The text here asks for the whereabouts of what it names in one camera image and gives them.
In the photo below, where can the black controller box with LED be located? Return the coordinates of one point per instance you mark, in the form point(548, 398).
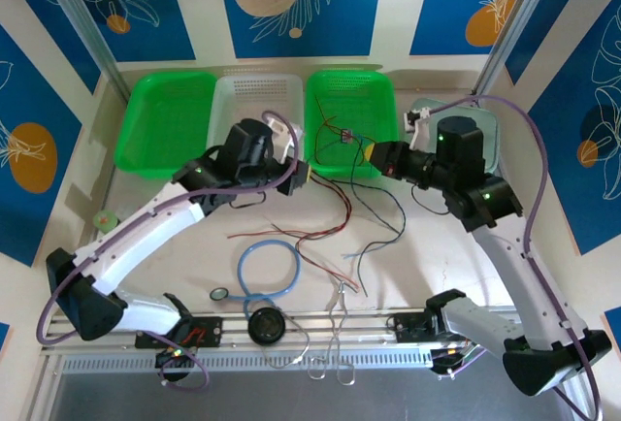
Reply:
point(174, 355)
point(448, 358)

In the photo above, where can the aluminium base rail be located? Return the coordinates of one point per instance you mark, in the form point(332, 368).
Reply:
point(369, 341)

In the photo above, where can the aluminium frame post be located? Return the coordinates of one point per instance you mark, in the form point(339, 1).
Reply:
point(75, 4)
point(527, 4)

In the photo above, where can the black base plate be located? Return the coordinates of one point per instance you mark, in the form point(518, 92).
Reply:
point(407, 329)
point(211, 331)

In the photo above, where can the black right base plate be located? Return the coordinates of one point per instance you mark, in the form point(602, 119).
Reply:
point(407, 329)

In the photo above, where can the light blue tube loop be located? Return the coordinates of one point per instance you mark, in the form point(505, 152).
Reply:
point(241, 266)

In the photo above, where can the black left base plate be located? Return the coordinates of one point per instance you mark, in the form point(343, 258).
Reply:
point(211, 331)

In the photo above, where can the green plastic basket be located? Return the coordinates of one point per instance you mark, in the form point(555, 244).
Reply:
point(160, 120)
point(354, 96)

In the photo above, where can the white plastic basket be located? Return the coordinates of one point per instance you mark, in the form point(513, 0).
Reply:
point(252, 96)

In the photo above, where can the pale green tray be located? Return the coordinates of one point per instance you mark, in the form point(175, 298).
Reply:
point(490, 122)

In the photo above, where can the black round speaker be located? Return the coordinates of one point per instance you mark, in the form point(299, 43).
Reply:
point(265, 326)

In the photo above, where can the small green cup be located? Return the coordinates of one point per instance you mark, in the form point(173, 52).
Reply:
point(105, 220)

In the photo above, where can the small round disc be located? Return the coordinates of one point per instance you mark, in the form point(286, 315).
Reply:
point(219, 294)

